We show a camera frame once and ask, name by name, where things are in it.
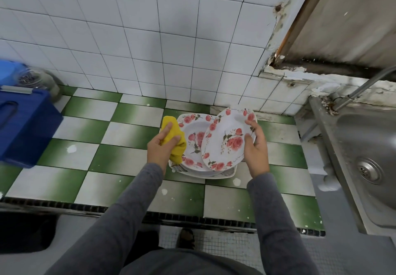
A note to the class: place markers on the person's left hand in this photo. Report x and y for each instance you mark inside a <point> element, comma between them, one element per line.
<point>161,154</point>

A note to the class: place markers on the glass jar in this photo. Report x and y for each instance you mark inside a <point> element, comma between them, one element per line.
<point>37,79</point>

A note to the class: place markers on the person's black shoe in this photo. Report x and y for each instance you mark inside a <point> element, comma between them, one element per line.
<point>185,239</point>

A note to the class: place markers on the person's right hand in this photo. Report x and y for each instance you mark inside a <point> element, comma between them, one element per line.
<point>257,154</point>

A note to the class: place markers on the metal faucet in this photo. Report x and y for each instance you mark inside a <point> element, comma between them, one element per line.
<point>365,89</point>

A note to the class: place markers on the stainless steel sink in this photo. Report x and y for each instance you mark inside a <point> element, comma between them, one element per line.
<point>362,166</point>

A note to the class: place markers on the blue plastic bowl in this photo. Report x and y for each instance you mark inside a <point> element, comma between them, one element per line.
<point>9,73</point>

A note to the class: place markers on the person's right forearm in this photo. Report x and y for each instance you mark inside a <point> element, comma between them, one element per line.
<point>281,228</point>

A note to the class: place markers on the blue plastic box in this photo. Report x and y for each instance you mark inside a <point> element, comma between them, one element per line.
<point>25,126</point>

